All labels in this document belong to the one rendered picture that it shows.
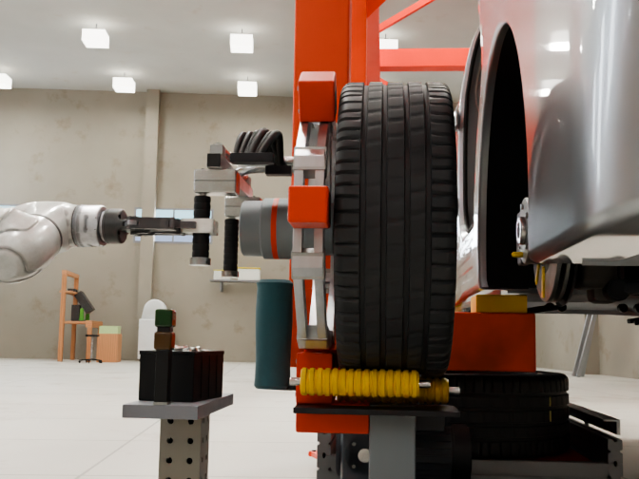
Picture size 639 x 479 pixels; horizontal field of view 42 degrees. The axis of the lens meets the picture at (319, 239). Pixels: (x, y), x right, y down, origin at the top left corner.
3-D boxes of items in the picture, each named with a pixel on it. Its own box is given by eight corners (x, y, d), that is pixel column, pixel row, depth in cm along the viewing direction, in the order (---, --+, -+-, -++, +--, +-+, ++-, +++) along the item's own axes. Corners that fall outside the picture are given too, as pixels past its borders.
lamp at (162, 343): (170, 350, 183) (171, 332, 183) (152, 349, 183) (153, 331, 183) (175, 350, 187) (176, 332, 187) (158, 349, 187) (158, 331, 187)
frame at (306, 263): (322, 351, 159) (327, 76, 166) (288, 350, 160) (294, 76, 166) (338, 347, 213) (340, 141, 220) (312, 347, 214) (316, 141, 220)
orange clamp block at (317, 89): (335, 123, 174) (334, 81, 169) (298, 123, 174) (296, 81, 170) (337, 111, 180) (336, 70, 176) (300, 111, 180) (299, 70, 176)
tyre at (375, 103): (465, 189, 141) (445, 32, 194) (327, 189, 143) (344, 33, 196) (446, 441, 181) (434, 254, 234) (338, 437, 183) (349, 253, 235)
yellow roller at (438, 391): (460, 405, 180) (460, 378, 180) (324, 402, 182) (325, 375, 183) (458, 403, 186) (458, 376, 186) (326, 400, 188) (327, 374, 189)
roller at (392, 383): (431, 399, 169) (431, 371, 169) (287, 395, 171) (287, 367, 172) (430, 397, 174) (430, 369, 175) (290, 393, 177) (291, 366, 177)
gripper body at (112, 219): (111, 245, 180) (153, 246, 179) (98, 241, 171) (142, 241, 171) (112, 211, 181) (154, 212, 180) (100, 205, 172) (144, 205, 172)
